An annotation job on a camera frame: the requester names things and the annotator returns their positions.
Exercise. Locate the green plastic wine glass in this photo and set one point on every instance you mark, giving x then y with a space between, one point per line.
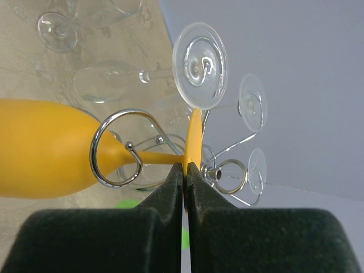
131 203

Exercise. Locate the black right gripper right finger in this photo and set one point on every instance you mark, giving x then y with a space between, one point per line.
225 238

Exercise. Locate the chrome wine glass rack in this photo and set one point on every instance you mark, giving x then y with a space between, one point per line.
192 150

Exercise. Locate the yellow plastic wine glass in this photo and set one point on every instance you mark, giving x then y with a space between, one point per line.
45 150

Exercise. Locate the short clear wine glass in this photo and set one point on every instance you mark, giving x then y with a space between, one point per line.
175 110

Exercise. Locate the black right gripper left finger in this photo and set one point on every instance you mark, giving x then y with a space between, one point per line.
146 238

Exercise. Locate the clear stemmed wine glass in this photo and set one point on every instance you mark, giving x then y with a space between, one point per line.
199 71

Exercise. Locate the tall clear champagne flute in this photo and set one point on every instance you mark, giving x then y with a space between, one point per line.
59 32

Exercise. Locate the clear ribbed flute glass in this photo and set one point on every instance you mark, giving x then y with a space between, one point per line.
231 175

